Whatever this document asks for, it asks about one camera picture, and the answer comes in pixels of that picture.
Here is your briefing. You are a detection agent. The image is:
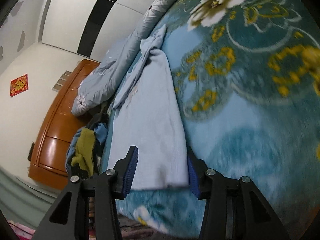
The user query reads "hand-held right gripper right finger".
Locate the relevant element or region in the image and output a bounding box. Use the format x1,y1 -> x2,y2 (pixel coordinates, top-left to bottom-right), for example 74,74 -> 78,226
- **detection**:
186,146 -> 290,240

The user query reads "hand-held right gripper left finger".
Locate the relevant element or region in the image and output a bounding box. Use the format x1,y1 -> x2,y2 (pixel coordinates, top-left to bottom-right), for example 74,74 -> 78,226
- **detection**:
31,145 -> 139,240

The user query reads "light blue garment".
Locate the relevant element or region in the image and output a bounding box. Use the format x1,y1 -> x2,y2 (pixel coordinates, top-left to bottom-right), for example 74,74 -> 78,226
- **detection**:
106,25 -> 190,190

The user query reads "pile of clothes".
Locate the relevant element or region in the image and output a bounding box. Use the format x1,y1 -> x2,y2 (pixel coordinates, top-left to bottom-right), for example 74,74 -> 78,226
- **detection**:
65,122 -> 108,173

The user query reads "olive green knit sweater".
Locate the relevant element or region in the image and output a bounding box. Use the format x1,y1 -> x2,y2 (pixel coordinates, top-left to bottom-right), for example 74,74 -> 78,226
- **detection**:
71,128 -> 97,178

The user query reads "dark cloth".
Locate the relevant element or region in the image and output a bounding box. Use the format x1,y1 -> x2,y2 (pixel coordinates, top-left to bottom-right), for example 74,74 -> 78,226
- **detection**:
90,112 -> 109,130

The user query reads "teal floral blanket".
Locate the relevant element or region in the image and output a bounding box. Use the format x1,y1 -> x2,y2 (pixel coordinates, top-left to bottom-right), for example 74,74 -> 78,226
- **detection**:
100,0 -> 320,240

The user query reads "orange wooden headboard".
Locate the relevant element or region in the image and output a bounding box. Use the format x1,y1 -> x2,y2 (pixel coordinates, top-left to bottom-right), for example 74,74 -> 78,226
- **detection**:
27,59 -> 100,190

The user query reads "pale blue daisy quilt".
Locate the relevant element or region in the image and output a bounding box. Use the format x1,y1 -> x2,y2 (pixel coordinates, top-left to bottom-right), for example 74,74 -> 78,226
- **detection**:
71,0 -> 198,117

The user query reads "pale green curtain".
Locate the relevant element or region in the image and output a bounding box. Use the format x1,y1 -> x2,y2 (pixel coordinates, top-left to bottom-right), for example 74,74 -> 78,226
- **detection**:
0,166 -> 65,220

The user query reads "pink cloth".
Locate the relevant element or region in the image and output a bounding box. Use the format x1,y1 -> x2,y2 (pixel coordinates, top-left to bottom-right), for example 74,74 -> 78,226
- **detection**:
6,219 -> 34,240

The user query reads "white wardrobe with black stripe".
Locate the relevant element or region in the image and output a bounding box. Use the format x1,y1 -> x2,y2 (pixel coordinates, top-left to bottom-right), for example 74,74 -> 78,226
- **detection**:
37,0 -> 185,63

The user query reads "grey wall switch panel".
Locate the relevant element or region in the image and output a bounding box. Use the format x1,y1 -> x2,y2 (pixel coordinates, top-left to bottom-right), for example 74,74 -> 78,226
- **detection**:
52,70 -> 73,92

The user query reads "red wall decoration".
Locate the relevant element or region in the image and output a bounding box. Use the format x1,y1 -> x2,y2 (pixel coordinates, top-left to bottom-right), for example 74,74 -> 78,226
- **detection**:
10,73 -> 29,97

